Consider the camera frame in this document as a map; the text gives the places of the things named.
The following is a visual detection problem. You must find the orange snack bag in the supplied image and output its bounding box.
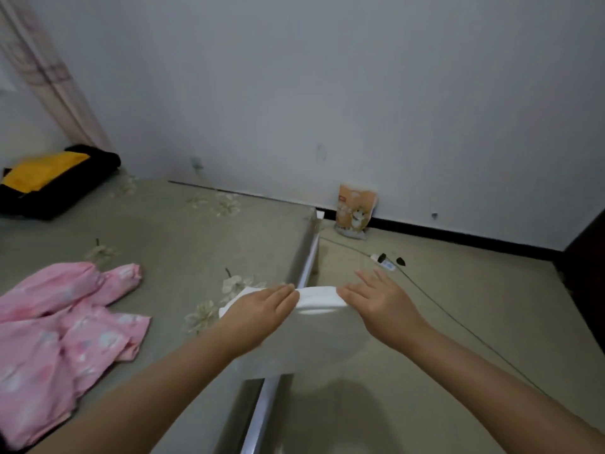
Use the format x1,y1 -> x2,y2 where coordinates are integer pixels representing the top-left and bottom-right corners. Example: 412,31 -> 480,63
334,183 -> 379,241

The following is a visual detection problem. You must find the black and yellow garment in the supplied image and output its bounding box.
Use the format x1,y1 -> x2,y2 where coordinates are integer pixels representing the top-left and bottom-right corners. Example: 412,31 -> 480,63
0,144 -> 122,221

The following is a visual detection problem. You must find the person's right forearm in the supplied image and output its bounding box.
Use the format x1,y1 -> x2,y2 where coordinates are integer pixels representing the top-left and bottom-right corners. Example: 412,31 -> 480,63
402,321 -> 605,454

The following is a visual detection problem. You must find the grey floral bed sheet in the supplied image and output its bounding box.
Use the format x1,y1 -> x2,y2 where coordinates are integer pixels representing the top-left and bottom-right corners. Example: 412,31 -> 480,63
0,171 -> 323,454

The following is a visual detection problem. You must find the person's left forearm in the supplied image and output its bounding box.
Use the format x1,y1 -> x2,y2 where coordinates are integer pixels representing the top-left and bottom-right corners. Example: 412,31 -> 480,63
26,333 -> 246,454

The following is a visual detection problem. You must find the white cloth garment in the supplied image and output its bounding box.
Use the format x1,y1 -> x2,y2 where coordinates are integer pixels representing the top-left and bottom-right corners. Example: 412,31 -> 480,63
219,285 -> 375,381

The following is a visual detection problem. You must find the pink patterned curtain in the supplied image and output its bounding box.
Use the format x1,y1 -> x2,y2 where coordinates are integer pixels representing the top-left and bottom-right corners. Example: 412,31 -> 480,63
0,0 -> 115,153

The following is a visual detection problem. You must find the dark wooden furniture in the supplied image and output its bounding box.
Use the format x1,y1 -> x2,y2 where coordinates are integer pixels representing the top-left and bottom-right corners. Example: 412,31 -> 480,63
552,208 -> 605,357

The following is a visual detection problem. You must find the silver metal bed frame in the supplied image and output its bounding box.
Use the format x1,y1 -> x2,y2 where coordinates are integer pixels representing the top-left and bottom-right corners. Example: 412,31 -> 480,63
214,208 -> 328,454

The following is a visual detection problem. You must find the pink patterned garment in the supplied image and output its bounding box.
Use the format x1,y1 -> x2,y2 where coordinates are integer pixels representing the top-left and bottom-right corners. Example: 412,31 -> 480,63
0,262 -> 152,451

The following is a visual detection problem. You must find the person's left hand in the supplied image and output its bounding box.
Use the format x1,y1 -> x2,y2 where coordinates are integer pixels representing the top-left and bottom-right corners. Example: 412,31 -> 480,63
219,283 -> 301,361

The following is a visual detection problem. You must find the person's right hand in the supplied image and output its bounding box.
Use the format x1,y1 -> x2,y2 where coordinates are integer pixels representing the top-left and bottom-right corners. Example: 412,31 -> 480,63
336,268 -> 429,351

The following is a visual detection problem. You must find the thin black cable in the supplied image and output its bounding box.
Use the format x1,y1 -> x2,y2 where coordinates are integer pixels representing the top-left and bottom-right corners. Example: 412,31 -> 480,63
320,235 -> 556,400

